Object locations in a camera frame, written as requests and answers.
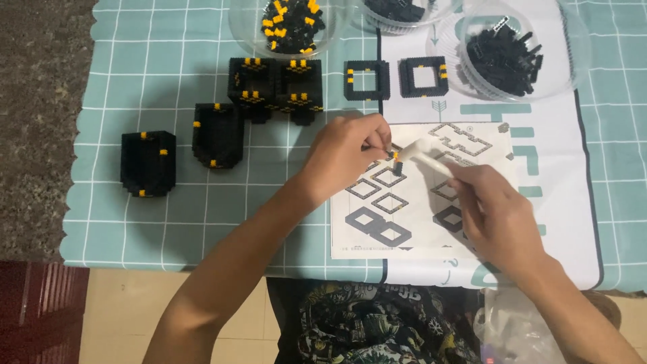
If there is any paper instruction sheet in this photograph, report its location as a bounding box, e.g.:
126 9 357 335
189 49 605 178
331 121 522 262

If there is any small clear plastic bowl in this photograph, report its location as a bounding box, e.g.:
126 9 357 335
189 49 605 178
354 0 462 36

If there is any clear plastic bag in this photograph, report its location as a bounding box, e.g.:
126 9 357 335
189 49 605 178
473 287 569 364

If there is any teal checked tablecloth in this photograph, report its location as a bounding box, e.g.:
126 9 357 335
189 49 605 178
60 0 647 295

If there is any small black yellow brick piece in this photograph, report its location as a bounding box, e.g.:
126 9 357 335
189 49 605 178
386 149 405 178

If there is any black brick block assembly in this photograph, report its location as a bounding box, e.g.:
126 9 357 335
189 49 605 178
191 102 246 170
120 130 177 198
275 59 325 126
227 57 278 125

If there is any person's left hand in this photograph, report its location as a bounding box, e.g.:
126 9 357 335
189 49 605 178
299 114 393 204

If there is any large clear plastic bowl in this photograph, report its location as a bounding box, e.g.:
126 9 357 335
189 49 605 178
426 0 593 103

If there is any black square brick frame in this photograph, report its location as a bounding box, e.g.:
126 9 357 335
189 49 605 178
343 60 391 101
399 56 450 99

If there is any person's right hand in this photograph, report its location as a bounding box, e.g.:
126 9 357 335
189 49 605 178
445 162 550 285

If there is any white plastic brick tool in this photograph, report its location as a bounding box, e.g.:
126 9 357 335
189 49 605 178
399 136 456 179

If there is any pile of black yellow bricks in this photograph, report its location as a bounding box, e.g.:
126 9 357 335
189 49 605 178
261 0 327 55

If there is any small pile of black bricks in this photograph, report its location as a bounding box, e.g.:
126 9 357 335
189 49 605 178
364 0 426 24

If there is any clear bowl with yellow-black bricks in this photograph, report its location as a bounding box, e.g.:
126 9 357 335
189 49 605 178
227 0 356 60

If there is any person's black printed shirt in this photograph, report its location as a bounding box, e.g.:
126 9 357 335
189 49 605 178
265 277 487 364

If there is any large pile of black bricks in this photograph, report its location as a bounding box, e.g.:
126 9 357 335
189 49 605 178
465 16 545 97

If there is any red stool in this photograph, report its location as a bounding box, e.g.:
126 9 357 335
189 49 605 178
0 260 91 364

